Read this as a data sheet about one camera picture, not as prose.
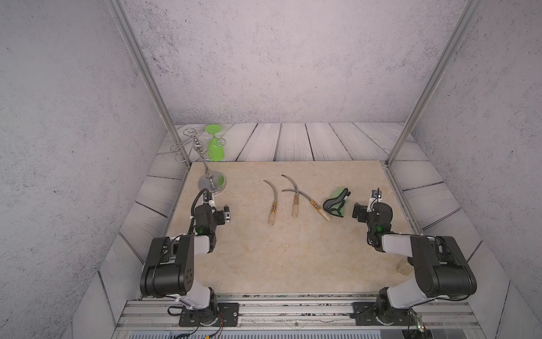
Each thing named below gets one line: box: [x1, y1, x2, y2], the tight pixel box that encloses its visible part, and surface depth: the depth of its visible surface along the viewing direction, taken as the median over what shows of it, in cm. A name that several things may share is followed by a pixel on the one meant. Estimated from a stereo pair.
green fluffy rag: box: [323, 187, 351, 218], surface depth 100 cm
